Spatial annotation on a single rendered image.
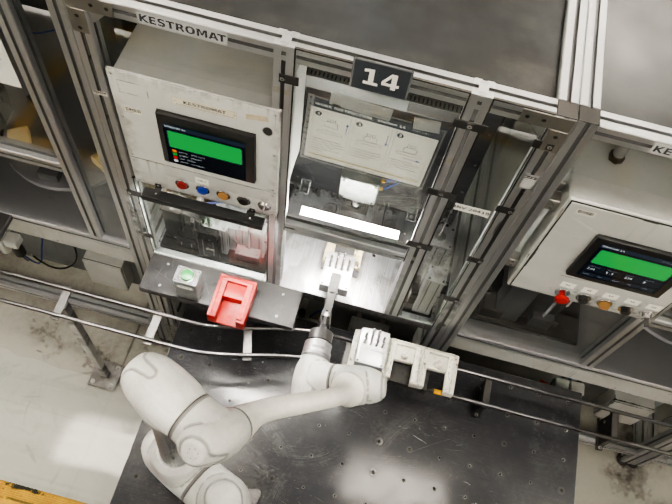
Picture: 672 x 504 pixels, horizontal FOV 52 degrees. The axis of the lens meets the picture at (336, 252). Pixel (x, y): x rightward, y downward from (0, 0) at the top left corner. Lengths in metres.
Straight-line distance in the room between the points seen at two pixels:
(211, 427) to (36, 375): 1.87
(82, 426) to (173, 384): 1.65
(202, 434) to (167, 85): 0.79
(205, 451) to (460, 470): 1.17
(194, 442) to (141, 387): 0.19
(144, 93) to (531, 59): 0.89
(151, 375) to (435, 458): 1.19
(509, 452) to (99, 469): 1.69
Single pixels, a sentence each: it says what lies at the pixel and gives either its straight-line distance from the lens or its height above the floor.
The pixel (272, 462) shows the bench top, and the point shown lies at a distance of 2.44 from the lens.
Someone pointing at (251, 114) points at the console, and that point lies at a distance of 1.65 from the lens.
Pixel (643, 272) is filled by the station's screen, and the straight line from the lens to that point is 1.89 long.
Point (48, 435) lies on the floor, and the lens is 3.29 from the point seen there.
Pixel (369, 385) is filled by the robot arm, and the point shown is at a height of 1.16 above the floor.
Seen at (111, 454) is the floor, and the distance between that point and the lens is 3.20.
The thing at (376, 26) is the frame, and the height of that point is 2.01.
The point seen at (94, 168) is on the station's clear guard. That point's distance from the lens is 2.18.
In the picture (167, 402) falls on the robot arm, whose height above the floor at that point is 1.52.
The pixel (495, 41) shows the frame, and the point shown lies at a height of 2.01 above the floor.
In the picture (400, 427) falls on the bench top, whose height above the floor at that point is 0.68.
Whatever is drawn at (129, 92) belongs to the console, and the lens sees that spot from 1.76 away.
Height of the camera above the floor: 3.07
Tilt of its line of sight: 61 degrees down
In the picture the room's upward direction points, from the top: 12 degrees clockwise
